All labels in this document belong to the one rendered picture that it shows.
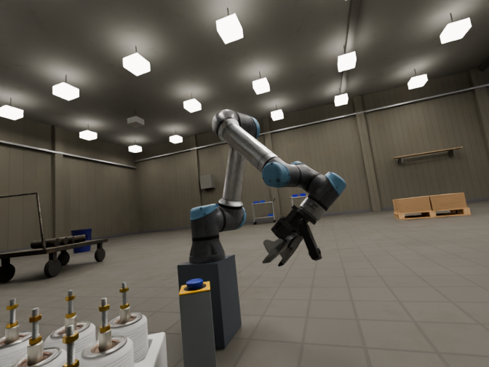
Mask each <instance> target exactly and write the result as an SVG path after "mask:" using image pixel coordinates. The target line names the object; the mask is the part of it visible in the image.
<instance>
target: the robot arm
mask: <svg viewBox="0 0 489 367"><path fill-rule="evenodd" d="M212 129H213V131H214V133H215V134H216V135H217V136H218V137H219V138H220V139H221V140H222V141H227V144H228V145H229V147H230V148H229V153H228V163H227V168H226V178H225V183H224V189H223V198H222V199H220V200H219V201H218V206H217V205H216V204H211V205H204V206H200V207H197V208H192V209H191V211H190V216H191V217H190V220H191V236H192V246H191V252H190V255H189V263H192V264H203V263H210V262H214V261H220V260H222V259H224V258H225V251H224V249H223V246H222V245H221V243H220V238H219V232H226V231H233V230H235V229H239V228H241V227H242V226H243V225H244V223H245V220H246V213H245V209H244V208H243V204H242V202H241V195H242V187H243V181H244V176H245V168H246V163H247V160H248V161H249V162H250V163H251V164H252V165H253V166H254V167H256V168H257V169H258V170H259V171H260V172H261V173H262V178H263V181H264V183H265V184H266V185H267V186H271V187H275V188H282V187H300V188H302V189H303V190H305V191H306V192H308V193H309V195H308V197H307V198H306V199H305V200H304V201H303V202H302V203H301V205H300V208H297V207H296V206H295V205H294V206H292V207H291V208H292V210H291V211H290V213H289V214H288V215H287V217H285V216H283V217H284V218H283V217H282V218H280V219H279V220H278V222H276V223H275V225H274V226H273V227H272V228H271V231H272V232H273V233H274V234H275V235H276V236H277V237H278V238H279V239H277V240H275V241H271V240H264V241H263V244H264V246H265V248H266V250H267V251H268V253H269V254H268V255H267V257H265V259H264V260H263V261H262V262H263V264H265V263H269V262H271V261H272V260H273V259H275V258H276V257H277V256H278V255H279V254H280V255H281V257H282V260H281V261H280V263H279V264H278V266H279V267H280V266H282V265H284V264H285V263H286V262H287V261H288V259H289V258H290V257H291V256H292V255H293V254H294V252H295V250H296V249H297V248H298V246H299V244H300V243H301V241H302V240H303V239H304V242H305V244H306V247H307V249H308V251H309V256H310V257H311V259H312V260H315V261H317V260H320V259H321V258H322V256H321V250H320V249H319V248H318V247H317V244H316V242H315V239H314V237H313V234H312V233H311V230H310V228H309V225H308V224H307V223H308V222H311V223H312V224H313V225H315V223H316V221H319V220H320V219H321V217H323V215H324V214H325V213H326V211H327V210H328V209H329V208H330V206H331V205H332V204H333V203H334V202H335V201H336V200H337V199H338V197H340V195H341V193H342V192H343V190H344V189H345V188H346V182H345V181H344V180H343V179H342V178H341V177H340V176H339V175H337V174H335V173H332V172H328V173H327V174H325V175H322V174H320V173H318V172H317V171H315V170H313V169H311V168H310V167H308V166H307V165H305V164H304V163H301V162H299V161H294V162H292V163H291V164H287V163H285V162H284V161H283V160H281V159H280V158H279V157H278V156H277V155H275V154H274V153H273V152H271V151H270V150H269V149H267V148H266V147H265V146H264V145H263V144H262V143H260V142H259V141H257V138H258V137H259V135H260V125H259V123H258V121H257V120H256V119H255V118H254V117H251V116H250V115H247V114H241V113H239V112H235V111H232V110H222V111H219V112H218V113H217V114H216V115H215V116H214V117H213V120H212ZM301 219H302V220H301Z"/></svg>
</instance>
